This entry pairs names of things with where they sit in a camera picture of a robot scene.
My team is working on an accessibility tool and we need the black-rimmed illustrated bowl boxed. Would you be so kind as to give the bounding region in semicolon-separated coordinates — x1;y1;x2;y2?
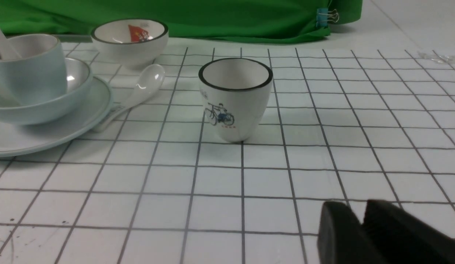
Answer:
91;19;169;69

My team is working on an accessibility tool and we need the pale green plain bowl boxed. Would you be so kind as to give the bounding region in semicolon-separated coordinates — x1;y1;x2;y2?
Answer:
0;58;94;125

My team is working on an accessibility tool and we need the green backdrop cloth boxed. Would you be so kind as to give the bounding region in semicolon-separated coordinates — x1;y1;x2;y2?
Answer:
0;0;363;44

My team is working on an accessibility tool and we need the plain white ceramic spoon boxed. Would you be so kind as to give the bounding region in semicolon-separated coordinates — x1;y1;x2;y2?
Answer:
0;29;22;60

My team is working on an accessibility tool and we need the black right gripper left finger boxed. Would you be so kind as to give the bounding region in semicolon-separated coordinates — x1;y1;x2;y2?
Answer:
317;201;387;264

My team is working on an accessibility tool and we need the pale green plain cup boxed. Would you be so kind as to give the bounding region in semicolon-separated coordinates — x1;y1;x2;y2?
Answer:
0;34;68;107

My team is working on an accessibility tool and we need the pale green plain plate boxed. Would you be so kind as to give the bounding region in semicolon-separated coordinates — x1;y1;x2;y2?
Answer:
0;77;114;158

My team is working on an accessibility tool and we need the white spoon with characters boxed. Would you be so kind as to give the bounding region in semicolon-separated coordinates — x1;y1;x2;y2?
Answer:
91;65;165;132

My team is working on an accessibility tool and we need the blue binder clip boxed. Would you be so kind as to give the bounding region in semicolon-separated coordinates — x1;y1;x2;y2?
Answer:
315;8;340;28

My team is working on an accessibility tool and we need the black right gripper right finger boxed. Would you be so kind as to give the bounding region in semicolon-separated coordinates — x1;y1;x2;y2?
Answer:
362;199;455;264

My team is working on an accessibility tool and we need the black-rimmed bicycle cup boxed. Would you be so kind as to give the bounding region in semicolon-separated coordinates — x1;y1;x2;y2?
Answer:
198;58;273;143

